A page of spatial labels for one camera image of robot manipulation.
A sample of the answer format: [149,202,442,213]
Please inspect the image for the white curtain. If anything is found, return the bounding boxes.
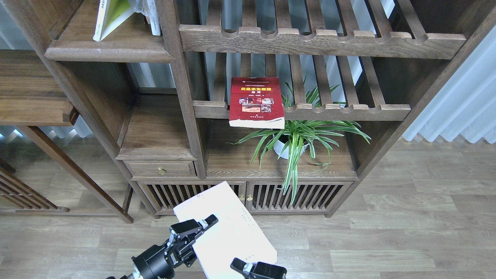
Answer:
[403,28,496,144]

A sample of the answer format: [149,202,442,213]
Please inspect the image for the white plant pot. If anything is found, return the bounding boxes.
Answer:
[273,134,310,160]

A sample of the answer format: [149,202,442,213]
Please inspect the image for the dark wooden bookshelf unit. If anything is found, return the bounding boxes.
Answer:
[1,0,495,217]

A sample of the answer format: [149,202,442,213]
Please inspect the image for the slatted cabinet door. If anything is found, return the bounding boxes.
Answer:
[245,181,352,215]
[138,181,246,213]

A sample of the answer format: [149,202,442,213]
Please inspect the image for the white purple cover book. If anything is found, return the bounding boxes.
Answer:
[174,181,277,279]

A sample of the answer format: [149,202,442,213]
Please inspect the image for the wooden side table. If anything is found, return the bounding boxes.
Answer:
[0,50,133,224]

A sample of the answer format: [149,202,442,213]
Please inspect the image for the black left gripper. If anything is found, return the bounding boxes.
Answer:
[132,214,219,279]

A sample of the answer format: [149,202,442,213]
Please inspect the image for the small wooden drawer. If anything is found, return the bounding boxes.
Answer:
[124,160,196,177]

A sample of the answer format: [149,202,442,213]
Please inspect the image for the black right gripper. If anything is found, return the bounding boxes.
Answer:
[230,258,287,279]

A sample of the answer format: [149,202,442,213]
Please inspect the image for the right slatted cabinet door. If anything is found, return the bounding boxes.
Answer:
[245,181,352,215]

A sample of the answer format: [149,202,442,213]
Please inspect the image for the green spider plant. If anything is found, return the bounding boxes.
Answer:
[236,94,371,201]

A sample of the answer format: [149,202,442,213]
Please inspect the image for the white rolled papers in plastic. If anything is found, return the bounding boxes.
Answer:
[134,0,162,36]

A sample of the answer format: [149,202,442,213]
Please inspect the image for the yellow green cover book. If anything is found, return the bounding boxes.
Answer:
[93,0,134,42]

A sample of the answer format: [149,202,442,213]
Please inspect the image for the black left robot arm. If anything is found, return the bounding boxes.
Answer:
[122,214,218,279]

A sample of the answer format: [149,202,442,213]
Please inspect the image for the left slatted cabinet door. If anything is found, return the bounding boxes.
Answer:
[138,181,246,213]

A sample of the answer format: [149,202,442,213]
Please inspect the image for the red cover book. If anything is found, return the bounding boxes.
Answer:
[229,77,285,129]

